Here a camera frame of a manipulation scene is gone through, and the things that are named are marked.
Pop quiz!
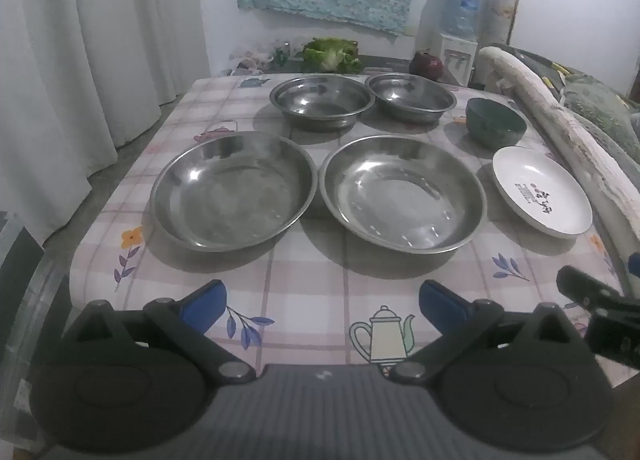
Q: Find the white curtain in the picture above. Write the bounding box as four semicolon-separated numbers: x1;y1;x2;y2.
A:
0;0;211;246

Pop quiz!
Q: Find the green patterned bedding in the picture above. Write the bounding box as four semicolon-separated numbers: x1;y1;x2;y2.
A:
520;48;640;161

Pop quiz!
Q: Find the rolled patterned mat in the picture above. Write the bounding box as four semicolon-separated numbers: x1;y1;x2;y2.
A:
472;0;521;87

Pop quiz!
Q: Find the dark red round fruit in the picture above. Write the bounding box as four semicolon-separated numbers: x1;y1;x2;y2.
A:
410;50;445;81

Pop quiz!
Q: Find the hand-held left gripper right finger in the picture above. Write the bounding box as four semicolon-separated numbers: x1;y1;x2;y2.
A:
387;279;588;383

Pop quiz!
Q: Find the green lettuce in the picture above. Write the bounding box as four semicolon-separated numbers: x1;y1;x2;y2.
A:
301;37;363;74

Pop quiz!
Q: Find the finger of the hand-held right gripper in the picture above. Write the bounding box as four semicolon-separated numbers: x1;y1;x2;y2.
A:
556;265;626;312

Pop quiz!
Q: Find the crumpled plastic bag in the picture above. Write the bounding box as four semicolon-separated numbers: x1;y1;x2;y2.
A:
231;48;281;75

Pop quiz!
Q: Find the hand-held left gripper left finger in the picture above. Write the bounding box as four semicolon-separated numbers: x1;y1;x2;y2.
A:
60;279;257;383

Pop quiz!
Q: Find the large water bottle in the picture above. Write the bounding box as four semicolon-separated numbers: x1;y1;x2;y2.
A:
442;0;486;40

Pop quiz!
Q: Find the white ceramic plate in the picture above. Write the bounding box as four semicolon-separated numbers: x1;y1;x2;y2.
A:
491;146;594;240

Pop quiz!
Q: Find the dark green bowl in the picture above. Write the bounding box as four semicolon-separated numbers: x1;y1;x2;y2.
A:
465;97;528;148

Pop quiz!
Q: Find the checked floral tablecloth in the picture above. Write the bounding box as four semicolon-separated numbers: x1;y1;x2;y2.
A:
70;73;631;376

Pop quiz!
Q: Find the white water dispenser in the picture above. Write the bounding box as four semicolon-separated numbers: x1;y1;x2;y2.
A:
439;34;480;87

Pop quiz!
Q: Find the white padded quilt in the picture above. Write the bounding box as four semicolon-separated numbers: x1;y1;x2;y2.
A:
477;44;640;241

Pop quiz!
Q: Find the large steel bowl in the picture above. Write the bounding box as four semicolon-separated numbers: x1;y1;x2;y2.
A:
318;135;488;255
150;131;318;253

